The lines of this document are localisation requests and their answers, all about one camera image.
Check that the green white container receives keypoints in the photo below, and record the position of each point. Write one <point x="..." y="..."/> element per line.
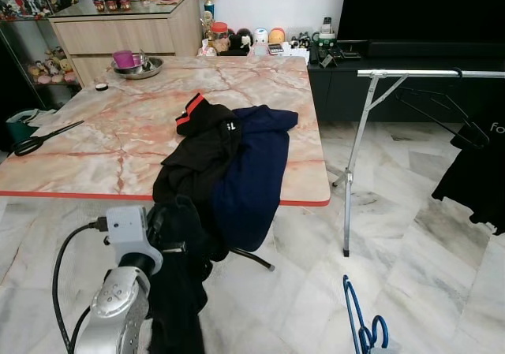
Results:
<point x="24" y="129"/>

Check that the white round toy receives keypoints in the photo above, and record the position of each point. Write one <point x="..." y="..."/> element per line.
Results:
<point x="261" y="40"/>

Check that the black soundbar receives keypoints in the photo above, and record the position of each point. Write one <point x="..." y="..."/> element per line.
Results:
<point x="442" y="50"/>

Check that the silver metal clothes rack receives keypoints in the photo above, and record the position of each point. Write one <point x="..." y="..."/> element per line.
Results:
<point x="410" y="73"/>

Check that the black scissors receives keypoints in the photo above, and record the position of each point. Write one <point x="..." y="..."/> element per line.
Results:
<point x="59" y="131"/>

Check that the small black round lid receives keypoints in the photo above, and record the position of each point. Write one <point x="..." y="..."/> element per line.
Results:
<point x="101" y="87"/>

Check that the white booklets stack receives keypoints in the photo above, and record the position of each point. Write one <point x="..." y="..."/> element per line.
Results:
<point x="296" y="53"/>

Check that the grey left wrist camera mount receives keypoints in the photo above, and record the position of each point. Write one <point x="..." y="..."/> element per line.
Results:
<point x="126" y="228"/>

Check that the red lid jar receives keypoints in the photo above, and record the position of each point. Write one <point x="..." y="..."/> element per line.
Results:
<point x="219" y="39"/>

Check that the purple cup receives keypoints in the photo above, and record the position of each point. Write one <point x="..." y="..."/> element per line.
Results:
<point x="124" y="59"/>

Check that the black TV console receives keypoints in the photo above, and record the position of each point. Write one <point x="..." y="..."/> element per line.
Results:
<point x="339" y="94"/>

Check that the metal bowl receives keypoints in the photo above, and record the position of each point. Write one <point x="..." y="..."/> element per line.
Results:
<point x="150" y="70"/>

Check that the navy blue garment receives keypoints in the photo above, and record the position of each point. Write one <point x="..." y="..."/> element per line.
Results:
<point x="256" y="173"/>

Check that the black television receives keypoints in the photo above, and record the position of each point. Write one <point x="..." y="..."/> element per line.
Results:
<point x="418" y="7"/>

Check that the black garment white print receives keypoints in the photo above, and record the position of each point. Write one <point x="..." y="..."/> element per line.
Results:
<point x="473" y="180"/>

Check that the black hanger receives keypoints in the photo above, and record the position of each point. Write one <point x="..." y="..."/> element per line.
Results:
<point x="471" y="139"/>

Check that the blue plastic hanger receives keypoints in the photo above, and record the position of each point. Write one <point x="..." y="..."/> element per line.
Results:
<point x="354" y="311"/>

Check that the small clear bottle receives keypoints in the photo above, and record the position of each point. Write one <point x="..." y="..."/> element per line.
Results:
<point x="327" y="29"/>

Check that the glass display shelf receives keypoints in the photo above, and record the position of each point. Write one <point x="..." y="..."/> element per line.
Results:
<point x="31" y="62"/>

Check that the wooden cabinet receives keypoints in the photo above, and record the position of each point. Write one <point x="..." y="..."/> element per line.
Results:
<point x="126" y="35"/>

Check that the marble table red edge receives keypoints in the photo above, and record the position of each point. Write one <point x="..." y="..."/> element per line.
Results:
<point x="118" y="133"/>

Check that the black garment red collar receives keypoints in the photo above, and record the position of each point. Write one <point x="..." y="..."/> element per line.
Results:
<point x="197" y="149"/>

